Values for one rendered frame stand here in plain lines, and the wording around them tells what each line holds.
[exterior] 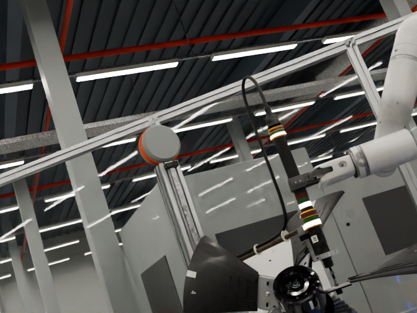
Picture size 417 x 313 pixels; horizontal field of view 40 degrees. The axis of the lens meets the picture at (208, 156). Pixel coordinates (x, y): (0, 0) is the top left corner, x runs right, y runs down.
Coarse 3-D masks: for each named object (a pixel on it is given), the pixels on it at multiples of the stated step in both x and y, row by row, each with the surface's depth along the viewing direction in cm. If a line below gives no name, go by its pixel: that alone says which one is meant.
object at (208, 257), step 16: (208, 240) 163; (192, 256) 164; (208, 256) 161; (224, 256) 158; (208, 272) 159; (224, 272) 156; (240, 272) 154; (256, 272) 151; (192, 288) 161; (208, 288) 158; (224, 288) 156; (240, 288) 153; (256, 288) 151; (192, 304) 160; (208, 304) 158; (224, 304) 156; (240, 304) 153; (256, 304) 151
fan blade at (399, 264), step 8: (408, 248) 151; (416, 248) 147; (400, 256) 147; (408, 256) 143; (416, 256) 141; (384, 264) 147; (392, 264) 141; (400, 264) 139; (408, 264) 137; (416, 264) 136; (368, 272) 143; (376, 272) 139; (384, 272) 137; (392, 272) 135; (400, 272) 134; (408, 272) 133; (416, 272) 132; (352, 280) 139; (360, 280) 137
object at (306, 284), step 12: (276, 276) 144; (288, 276) 143; (300, 276) 142; (312, 276) 141; (276, 288) 142; (288, 288) 142; (300, 288) 140; (312, 288) 139; (276, 300) 141; (288, 300) 138; (300, 300) 136; (312, 300) 137; (324, 300) 141; (288, 312) 140; (300, 312) 138; (312, 312) 139; (324, 312) 144
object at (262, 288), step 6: (258, 276) 151; (264, 276) 150; (258, 282) 151; (264, 282) 150; (270, 282) 149; (258, 288) 151; (264, 288) 150; (270, 288) 149; (258, 294) 151; (264, 294) 150; (270, 294) 149; (258, 300) 151; (264, 300) 150; (270, 300) 149; (258, 306) 151; (264, 306) 150; (270, 306) 149; (276, 306) 148
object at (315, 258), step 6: (300, 228) 150; (300, 234) 151; (306, 234) 148; (300, 240) 150; (306, 240) 149; (312, 246) 148; (312, 252) 148; (330, 252) 143; (336, 252) 144; (312, 258) 145; (318, 258) 143
